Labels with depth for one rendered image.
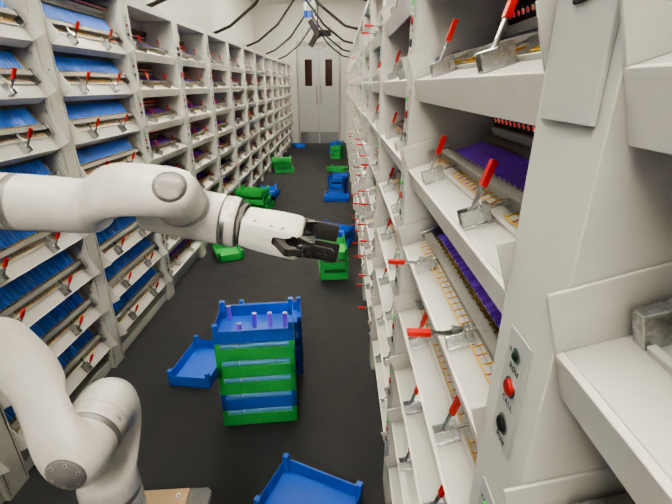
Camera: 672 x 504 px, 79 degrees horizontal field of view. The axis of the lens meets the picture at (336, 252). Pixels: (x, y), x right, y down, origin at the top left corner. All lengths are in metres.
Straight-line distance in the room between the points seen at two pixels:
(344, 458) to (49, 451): 1.07
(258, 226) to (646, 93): 0.51
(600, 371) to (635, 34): 0.20
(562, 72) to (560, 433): 0.28
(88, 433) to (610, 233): 0.87
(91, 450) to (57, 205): 0.45
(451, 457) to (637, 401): 0.48
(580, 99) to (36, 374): 0.90
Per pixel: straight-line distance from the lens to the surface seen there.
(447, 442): 0.78
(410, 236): 1.03
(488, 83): 0.51
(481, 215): 0.57
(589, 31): 0.33
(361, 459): 1.73
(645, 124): 0.29
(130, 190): 0.63
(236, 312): 1.78
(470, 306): 0.70
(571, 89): 0.33
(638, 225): 0.33
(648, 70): 0.28
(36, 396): 0.94
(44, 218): 0.76
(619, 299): 0.34
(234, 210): 0.67
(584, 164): 0.31
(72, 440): 0.93
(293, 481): 1.67
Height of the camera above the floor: 1.30
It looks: 22 degrees down
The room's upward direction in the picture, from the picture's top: straight up
